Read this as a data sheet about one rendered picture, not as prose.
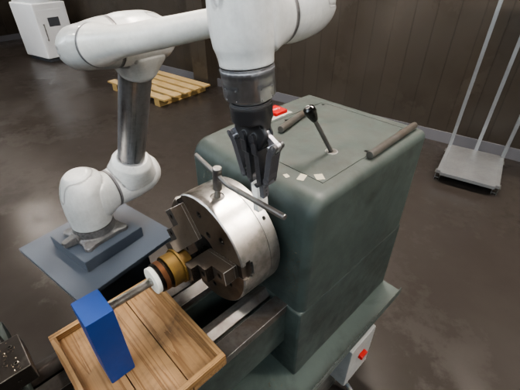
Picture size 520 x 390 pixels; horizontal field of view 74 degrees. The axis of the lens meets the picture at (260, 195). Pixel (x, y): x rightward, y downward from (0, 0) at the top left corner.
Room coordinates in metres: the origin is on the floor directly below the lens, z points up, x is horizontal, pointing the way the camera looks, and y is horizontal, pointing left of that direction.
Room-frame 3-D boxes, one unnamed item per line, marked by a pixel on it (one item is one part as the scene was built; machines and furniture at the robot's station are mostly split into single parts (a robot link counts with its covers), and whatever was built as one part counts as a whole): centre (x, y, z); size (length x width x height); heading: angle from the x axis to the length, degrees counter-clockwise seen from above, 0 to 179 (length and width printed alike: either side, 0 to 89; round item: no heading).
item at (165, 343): (0.50, 0.32, 0.89); 0.36 x 0.30 x 0.04; 44
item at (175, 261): (0.59, 0.22, 1.08); 0.09 x 0.09 x 0.09; 44
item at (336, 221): (0.99, -0.16, 1.06); 0.59 x 0.48 x 0.39; 134
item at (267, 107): (0.58, 0.01, 1.47); 0.08 x 0.07 x 0.09; 45
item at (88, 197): (1.06, 0.65, 0.97); 0.18 x 0.16 x 0.22; 141
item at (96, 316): (0.46, 0.35, 1.00); 0.08 x 0.06 x 0.23; 44
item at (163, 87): (5.19, 1.52, 0.06); 1.37 x 0.91 x 0.12; 54
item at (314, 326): (0.99, -0.16, 0.43); 0.60 x 0.48 x 0.86; 134
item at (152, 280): (0.52, 0.29, 1.08); 0.13 x 0.07 x 0.07; 134
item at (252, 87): (0.58, 0.02, 1.54); 0.09 x 0.09 x 0.06
